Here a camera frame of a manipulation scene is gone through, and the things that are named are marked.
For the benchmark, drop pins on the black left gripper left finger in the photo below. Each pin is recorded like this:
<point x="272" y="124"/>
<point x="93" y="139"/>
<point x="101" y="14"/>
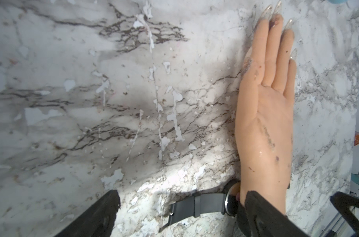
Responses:
<point x="98" y="220"/>

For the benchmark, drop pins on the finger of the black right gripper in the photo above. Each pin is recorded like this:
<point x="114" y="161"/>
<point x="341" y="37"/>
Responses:
<point x="343" y="203"/>

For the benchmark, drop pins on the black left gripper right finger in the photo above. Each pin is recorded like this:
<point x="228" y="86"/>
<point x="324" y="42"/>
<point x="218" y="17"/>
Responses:
<point x="266" y="221"/>

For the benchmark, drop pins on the black strap wristwatch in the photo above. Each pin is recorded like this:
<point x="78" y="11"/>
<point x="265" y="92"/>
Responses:
<point x="197" y="204"/>

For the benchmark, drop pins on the mannequin hand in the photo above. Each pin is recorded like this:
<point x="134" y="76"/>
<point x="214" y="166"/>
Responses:
<point x="264" y="114"/>

